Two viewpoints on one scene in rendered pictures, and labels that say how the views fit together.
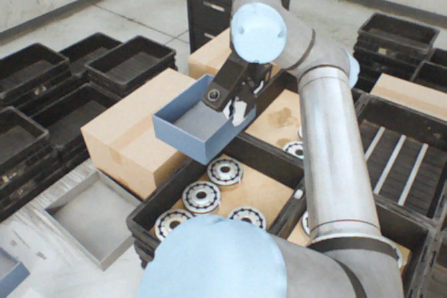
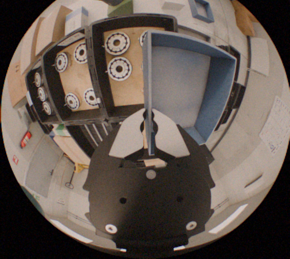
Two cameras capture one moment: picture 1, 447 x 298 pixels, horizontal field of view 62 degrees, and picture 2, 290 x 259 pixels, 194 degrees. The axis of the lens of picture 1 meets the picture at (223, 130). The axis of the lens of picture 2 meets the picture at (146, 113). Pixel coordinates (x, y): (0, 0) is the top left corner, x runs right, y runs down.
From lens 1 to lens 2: 0.71 m
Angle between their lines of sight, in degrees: 22
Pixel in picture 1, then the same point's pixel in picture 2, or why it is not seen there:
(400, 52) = (141, 165)
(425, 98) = not seen: hidden behind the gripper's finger
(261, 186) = (132, 97)
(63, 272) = (183, 20)
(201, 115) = (189, 104)
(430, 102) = not seen: hidden behind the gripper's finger
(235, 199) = (138, 80)
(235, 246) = not seen: outside the picture
